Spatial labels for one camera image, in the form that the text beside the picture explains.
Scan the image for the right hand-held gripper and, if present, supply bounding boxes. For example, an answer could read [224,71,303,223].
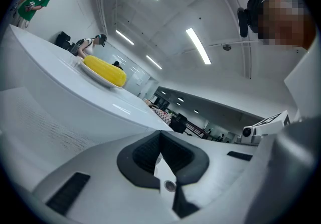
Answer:
[236,110,291,144]

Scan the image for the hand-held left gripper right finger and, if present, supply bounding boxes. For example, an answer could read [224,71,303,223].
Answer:
[160,130,271,219]

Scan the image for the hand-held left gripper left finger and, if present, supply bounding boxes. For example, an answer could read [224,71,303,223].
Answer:
[32,130,177,224]

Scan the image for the person's light grey shirt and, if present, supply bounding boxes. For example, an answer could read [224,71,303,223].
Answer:
[284,46,321,121]

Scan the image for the black office chair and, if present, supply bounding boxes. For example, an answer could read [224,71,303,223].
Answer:
[170,113,188,134]
[55,31,74,52]

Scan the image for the small red checkered table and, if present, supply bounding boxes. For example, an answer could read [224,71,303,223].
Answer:
[152,106,174,125]

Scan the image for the person's face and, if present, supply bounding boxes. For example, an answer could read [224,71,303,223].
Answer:
[257,0,317,52]

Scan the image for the yellow corn on plate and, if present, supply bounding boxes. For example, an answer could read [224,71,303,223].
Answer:
[75,59,124,90]

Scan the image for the yellow corn cob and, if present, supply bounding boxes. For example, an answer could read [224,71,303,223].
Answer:
[83,55,127,88]

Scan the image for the black head-mounted camera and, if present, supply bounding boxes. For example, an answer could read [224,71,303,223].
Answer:
[236,7,252,39]

